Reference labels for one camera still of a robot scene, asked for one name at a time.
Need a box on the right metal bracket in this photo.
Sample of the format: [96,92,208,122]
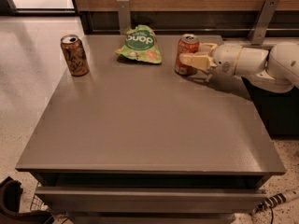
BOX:
[248,0,279,45]

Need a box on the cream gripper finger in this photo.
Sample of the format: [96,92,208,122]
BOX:
[179,53,217,72]
[198,43,218,55]

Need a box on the wire basket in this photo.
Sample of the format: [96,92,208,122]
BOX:
[30,195,49,211]

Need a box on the metal bracket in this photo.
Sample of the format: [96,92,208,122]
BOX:
[117,0,131,35]
[248,0,279,45]

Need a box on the grey cabinet drawer front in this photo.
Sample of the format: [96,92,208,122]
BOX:
[36,187,265,214]

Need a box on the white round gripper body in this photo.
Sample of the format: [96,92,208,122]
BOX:
[213,45,242,77]

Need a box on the striped cable on floor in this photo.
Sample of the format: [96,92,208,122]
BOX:
[249,189,299,217]

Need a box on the brown patterned drink can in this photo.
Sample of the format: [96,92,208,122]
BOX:
[61,35,90,77]

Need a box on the red coke can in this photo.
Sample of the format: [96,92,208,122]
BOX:
[175,34,199,76]

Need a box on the left metal bracket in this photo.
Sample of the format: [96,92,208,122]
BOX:
[117,0,131,35]

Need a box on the green rice chip bag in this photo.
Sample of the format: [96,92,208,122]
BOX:
[115,25,162,64]

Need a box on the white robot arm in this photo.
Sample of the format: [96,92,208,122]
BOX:
[179,42,299,93]

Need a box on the dark brown chair base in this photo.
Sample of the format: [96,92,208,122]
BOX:
[0,176,54,224]

